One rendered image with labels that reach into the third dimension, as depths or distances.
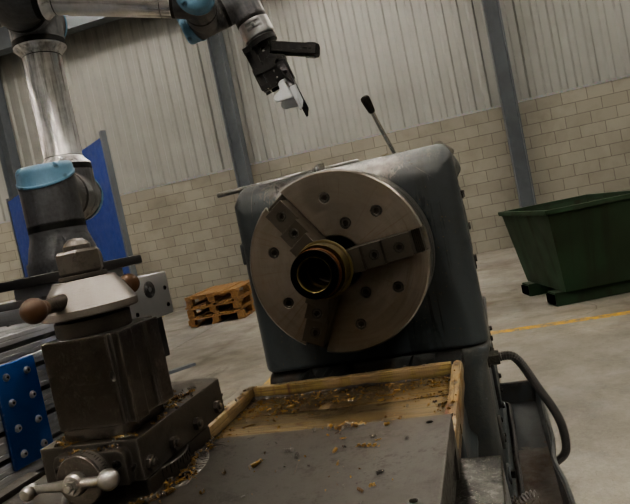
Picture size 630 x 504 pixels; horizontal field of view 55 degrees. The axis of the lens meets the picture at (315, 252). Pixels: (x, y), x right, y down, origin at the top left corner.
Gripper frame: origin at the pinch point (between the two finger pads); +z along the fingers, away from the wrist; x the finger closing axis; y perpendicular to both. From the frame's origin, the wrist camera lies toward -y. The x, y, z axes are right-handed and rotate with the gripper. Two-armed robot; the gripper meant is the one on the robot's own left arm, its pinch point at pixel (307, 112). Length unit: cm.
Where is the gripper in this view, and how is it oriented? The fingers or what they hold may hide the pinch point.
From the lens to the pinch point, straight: 147.1
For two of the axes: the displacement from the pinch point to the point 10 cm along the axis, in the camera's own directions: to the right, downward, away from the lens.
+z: 4.5, 8.9, 0.6
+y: -8.9, 4.4, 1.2
